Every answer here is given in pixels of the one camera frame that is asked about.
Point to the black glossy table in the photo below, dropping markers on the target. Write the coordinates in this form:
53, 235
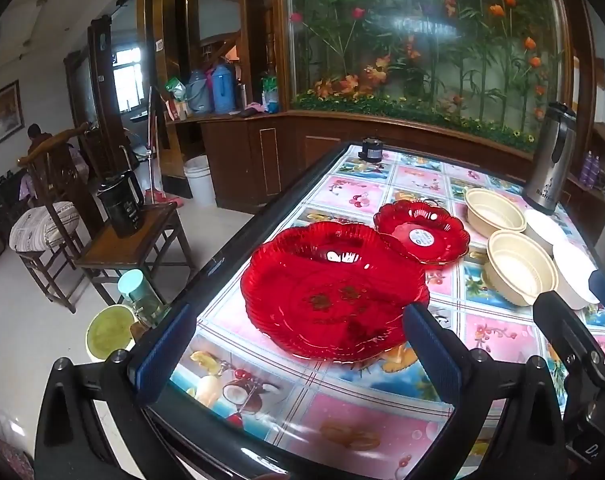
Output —
232, 260

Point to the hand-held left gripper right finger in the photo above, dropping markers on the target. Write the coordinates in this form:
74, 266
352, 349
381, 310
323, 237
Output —
432, 355

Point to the fruit print tablecloth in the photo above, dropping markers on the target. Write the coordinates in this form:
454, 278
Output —
492, 337

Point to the pale green basin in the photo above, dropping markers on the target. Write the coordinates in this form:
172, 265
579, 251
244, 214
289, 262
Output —
107, 332

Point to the striped seat cushion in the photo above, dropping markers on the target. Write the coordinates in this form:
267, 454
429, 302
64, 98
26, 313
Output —
42, 225

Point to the white plastic bucket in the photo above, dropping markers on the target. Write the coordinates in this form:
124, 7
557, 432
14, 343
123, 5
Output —
200, 180

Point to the wooden sideboard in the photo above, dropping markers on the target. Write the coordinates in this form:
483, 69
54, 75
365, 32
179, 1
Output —
232, 160

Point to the large red glass plate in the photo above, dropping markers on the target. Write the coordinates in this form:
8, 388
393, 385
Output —
322, 285

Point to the wooden armchair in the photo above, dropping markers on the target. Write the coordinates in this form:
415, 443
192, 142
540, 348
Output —
57, 160

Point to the red dustpan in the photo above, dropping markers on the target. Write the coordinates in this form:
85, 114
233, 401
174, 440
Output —
165, 200

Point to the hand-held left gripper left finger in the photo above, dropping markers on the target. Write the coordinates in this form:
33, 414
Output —
158, 360

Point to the teal lid glass jar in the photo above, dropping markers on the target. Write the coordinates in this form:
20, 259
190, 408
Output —
135, 285

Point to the framed wall painting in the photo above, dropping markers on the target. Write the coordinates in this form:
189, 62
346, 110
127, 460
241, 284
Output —
2, 117

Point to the beige plastic bowl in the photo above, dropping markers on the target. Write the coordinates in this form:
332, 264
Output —
492, 215
517, 265

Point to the grey blue thermos flask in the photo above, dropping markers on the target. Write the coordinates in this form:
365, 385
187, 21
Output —
200, 92

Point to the pink cloth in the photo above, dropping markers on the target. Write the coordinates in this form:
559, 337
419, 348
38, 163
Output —
253, 107

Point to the stainless steel thermos jug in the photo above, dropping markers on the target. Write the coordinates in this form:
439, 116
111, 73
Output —
549, 160

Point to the green packet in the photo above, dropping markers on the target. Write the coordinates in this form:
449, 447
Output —
175, 89

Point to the wooden square chair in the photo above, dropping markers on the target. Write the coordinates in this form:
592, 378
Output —
127, 249

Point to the artificial flower display case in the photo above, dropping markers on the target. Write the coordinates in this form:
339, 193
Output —
407, 60

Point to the black electric kettle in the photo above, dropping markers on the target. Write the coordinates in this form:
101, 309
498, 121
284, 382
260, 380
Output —
120, 210

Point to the small red glass plate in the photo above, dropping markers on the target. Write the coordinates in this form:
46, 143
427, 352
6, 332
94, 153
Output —
407, 220

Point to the window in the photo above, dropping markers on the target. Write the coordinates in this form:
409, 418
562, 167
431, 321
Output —
127, 75

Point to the small black device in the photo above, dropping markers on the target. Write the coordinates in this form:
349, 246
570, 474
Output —
371, 150

